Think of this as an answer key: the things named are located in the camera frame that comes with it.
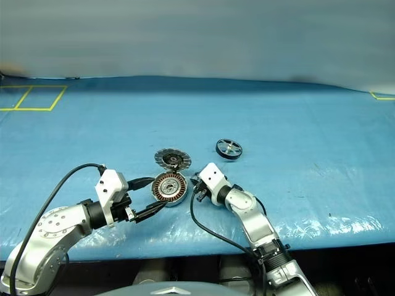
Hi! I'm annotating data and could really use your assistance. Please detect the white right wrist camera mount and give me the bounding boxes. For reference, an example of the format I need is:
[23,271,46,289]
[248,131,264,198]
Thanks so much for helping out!
[197,163,233,207]

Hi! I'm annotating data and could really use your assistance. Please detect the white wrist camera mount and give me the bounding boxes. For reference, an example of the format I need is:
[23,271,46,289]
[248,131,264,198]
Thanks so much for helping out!
[197,163,233,207]
[94,168,129,228]

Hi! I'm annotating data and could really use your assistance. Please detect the round grey hinged lid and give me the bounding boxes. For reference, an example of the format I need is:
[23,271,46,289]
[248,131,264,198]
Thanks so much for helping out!
[154,147,193,171]

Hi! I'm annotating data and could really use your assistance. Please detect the blue plastic table cover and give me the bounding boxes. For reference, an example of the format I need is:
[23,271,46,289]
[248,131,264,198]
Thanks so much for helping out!
[0,75,395,263]

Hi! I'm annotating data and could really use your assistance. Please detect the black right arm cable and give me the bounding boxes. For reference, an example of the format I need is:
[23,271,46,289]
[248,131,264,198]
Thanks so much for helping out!
[189,186,270,296]

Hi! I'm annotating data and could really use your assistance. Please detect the silver motor housing copper windings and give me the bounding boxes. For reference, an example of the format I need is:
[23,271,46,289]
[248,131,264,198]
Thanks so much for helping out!
[150,171,189,208]

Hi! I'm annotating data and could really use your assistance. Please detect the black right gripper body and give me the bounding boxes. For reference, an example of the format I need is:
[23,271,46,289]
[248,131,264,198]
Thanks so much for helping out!
[193,181,214,204]

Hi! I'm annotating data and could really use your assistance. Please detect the grey robot torso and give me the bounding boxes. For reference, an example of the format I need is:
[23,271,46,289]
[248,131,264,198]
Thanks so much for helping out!
[115,278,249,296]

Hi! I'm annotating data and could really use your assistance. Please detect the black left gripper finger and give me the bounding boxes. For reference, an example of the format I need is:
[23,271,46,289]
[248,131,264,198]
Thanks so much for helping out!
[134,201,167,224]
[126,176,156,192]

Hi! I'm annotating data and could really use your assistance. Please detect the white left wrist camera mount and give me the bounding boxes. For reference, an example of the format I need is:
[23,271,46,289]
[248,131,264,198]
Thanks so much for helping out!
[94,168,129,228]

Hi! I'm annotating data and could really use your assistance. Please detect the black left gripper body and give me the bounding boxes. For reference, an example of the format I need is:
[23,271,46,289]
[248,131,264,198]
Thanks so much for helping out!
[110,191,139,224]

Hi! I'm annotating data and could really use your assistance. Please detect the black spoked rotor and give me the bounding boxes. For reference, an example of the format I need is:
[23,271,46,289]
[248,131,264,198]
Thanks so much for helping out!
[215,138,244,160]

